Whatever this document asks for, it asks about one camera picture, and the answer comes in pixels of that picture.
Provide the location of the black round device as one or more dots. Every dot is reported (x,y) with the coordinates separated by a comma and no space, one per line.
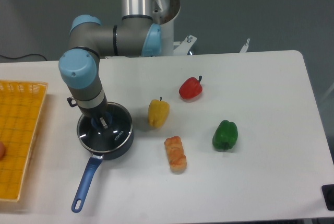
(328,194)

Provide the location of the yellow plastic basket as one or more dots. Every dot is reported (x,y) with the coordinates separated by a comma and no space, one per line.
(21,106)

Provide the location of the glass pot lid blue knob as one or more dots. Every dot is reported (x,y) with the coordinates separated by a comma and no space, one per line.
(117,134)

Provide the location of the green bell pepper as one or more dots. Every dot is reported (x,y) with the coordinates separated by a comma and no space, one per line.
(225,136)

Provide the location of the red bell pepper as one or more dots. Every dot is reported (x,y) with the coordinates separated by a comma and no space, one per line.
(191,88)

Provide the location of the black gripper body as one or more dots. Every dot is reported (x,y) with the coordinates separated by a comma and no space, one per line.
(90,106)

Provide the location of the yellow bell pepper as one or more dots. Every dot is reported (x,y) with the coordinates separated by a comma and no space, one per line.
(158,112)

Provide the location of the dark blue saucepan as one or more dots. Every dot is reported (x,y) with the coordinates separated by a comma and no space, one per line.
(92,165)

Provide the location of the white table bracket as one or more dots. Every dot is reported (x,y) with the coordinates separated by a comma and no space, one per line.
(245,46)

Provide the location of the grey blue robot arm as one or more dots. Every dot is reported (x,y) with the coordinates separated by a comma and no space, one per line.
(89,40)

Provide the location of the toasted bread loaf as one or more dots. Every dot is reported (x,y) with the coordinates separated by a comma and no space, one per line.
(175,154)

